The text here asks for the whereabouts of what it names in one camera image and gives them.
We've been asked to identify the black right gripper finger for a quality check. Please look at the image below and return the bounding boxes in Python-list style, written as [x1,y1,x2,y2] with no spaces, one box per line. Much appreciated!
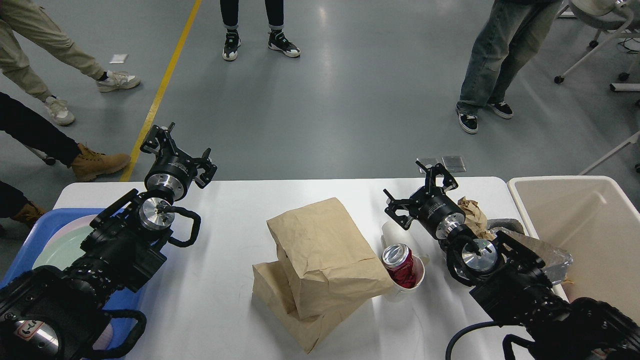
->
[415,160,458,197]
[383,189,418,231]

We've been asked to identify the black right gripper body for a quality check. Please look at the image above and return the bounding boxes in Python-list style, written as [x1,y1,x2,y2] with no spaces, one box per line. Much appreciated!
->
[413,194,466,240]

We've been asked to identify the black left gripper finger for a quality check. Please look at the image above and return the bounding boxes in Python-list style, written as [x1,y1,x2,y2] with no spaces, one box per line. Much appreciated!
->
[192,147,218,189]
[139,121,179,160]

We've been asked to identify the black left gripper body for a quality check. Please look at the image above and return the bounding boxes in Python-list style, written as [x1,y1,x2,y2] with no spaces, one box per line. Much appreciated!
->
[144,156,197,201]

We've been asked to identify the green plate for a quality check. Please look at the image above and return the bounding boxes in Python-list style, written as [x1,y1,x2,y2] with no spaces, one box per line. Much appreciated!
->
[32,225,94,271]

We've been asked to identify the pink mug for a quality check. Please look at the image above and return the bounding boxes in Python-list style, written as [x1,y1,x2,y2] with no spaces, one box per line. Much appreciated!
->
[93,323,114,351]

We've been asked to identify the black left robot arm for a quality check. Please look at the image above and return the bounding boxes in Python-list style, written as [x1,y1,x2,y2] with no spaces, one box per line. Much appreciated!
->
[0,124,217,360]

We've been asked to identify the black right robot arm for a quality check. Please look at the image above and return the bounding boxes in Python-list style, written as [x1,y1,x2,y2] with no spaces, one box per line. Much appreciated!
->
[385,163,640,360]

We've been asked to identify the white paper cup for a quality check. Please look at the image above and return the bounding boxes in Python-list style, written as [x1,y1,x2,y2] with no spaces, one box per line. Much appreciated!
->
[381,220,430,302]

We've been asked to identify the metal floor socket plate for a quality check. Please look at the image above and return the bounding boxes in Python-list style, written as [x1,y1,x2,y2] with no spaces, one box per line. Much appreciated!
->
[416,156,467,173]

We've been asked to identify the crushed red soda can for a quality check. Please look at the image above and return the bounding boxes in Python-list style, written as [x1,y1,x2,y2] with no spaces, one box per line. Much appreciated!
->
[381,243,418,289]

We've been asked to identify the crumpled brown paper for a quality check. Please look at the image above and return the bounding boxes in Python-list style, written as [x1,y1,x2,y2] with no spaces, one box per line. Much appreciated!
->
[457,196,495,240]

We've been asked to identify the grey crumpled wrapper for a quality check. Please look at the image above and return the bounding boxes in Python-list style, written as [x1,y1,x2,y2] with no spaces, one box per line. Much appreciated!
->
[487,218,526,235]

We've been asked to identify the upper brown paper bag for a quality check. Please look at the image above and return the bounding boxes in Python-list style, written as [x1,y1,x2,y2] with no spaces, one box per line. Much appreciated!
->
[266,197,394,318]

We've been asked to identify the brown paper bag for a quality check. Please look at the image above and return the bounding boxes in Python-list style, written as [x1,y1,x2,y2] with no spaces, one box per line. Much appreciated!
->
[252,260,365,354]
[266,197,394,318]

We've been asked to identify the white paper scrap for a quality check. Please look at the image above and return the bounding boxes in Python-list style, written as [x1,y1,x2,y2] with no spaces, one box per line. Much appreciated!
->
[109,54,128,64]

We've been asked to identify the pink plate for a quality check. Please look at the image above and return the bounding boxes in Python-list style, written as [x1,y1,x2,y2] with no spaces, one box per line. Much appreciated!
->
[68,214,98,228]

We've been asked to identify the lower brown paper bag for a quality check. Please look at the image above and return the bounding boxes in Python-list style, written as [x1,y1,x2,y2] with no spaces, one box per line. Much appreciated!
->
[252,260,365,354]

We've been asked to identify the clear plastic wrapper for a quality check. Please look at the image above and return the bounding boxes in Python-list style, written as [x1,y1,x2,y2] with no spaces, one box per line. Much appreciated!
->
[489,227,574,286]

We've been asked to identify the seated person tan boots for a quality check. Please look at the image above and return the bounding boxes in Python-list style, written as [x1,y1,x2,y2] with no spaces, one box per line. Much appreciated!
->
[0,93,131,228]

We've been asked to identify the beige plastic bin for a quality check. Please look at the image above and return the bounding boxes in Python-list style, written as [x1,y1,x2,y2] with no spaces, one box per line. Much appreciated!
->
[507,175,640,322]

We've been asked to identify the person in black trousers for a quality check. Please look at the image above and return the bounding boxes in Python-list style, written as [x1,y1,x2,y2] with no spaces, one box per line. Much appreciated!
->
[219,0,302,62]

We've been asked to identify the person in beige trousers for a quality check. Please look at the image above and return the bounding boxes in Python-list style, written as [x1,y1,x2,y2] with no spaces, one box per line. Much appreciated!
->
[0,0,141,126]

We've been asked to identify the blue plastic tray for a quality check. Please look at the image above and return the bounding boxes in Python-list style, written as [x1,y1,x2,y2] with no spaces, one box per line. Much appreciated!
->
[1,208,146,349]

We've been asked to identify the white office chair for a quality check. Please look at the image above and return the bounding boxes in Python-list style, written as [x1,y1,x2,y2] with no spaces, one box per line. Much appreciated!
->
[554,0,640,84]

